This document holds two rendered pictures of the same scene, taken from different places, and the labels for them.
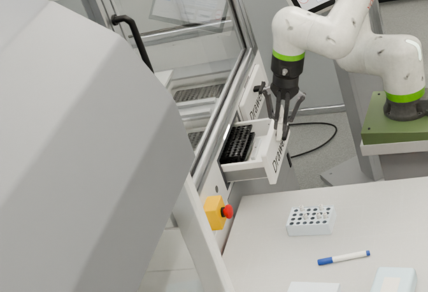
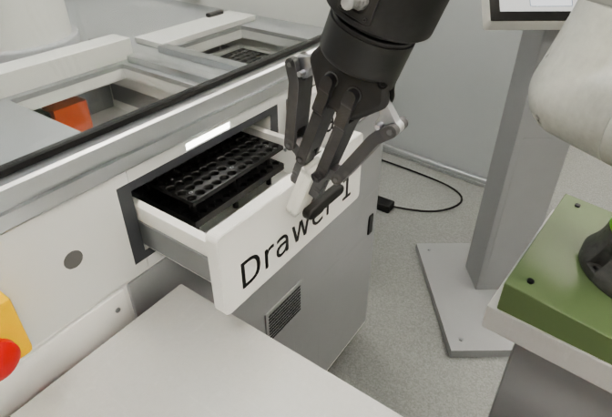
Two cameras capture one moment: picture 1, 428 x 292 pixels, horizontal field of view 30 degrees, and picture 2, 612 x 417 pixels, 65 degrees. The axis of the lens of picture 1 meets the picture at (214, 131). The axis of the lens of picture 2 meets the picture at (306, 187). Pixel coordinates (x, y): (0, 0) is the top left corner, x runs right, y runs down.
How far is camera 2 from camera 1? 191 cm
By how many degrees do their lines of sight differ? 11
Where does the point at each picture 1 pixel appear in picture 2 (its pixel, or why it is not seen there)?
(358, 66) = (583, 125)
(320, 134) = (441, 197)
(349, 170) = (452, 257)
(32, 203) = not seen: outside the picture
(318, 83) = (467, 144)
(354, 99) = (504, 182)
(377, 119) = (557, 265)
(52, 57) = not seen: outside the picture
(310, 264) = not seen: outside the picture
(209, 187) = (21, 252)
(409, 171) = (567, 403)
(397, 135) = (599, 340)
